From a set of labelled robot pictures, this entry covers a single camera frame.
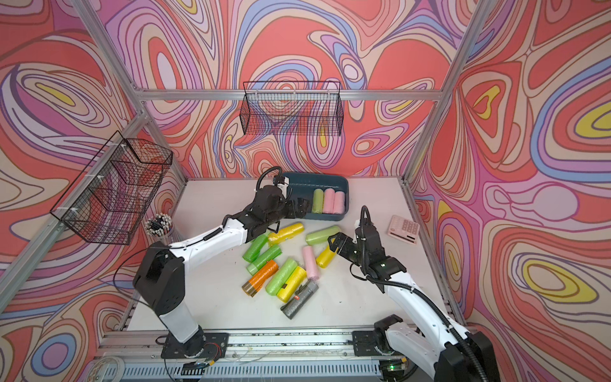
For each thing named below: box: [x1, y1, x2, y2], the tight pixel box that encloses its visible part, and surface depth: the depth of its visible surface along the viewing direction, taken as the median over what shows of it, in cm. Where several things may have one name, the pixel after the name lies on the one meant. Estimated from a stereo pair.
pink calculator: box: [387, 214, 421, 246], surface depth 101 cm
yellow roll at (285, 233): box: [268, 222, 305, 246], surface depth 98 cm
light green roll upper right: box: [305, 225, 342, 246], surface depth 98 cm
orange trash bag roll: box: [241, 259, 280, 298], surface depth 87 cm
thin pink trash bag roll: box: [302, 245, 320, 281], surface depth 90 cm
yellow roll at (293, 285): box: [276, 265, 308, 304], surface depth 85 cm
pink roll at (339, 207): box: [332, 191, 346, 215], surface depth 107 cm
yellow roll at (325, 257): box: [315, 244, 337, 269], surface depth 91 cm
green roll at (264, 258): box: [246, 244, 283, 276], surface depth 93 cm
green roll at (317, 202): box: [311, 188, 324, 215], surface depth 110 cm
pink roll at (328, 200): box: [323, 187, 335, 215], surface depth 107 cm
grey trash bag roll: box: [280, 279, 320, 320], surface depth 82 cm
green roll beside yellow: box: [265, 257, 299, 297], surface depth 86 cm
